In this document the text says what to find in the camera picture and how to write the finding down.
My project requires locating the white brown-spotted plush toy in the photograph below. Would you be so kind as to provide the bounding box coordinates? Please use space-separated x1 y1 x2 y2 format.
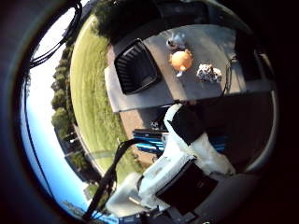
195 63 223 83

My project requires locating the white brown dog plush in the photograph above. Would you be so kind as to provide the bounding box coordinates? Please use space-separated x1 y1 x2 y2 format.
165 31 187 51

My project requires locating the black woven plastic basket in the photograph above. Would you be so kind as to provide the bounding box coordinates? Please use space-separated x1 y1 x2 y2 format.
113 38 163 95

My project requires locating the orange round plush toy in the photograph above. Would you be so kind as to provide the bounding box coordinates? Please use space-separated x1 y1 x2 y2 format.
168 49 194 78

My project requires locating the black flat box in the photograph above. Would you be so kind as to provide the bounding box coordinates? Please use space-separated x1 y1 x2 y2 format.
234 29 263 82

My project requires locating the blue metal frame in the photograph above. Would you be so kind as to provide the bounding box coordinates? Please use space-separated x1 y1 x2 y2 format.
132 129 169 155

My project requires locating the thick black cable bundle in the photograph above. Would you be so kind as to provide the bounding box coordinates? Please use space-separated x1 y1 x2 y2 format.
82 138 148 222

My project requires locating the thin black cable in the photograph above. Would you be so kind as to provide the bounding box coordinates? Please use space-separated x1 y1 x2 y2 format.
221 55 237 94

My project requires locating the black overhead cable bundle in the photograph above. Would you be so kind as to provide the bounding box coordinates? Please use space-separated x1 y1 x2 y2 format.
29 0 83 69

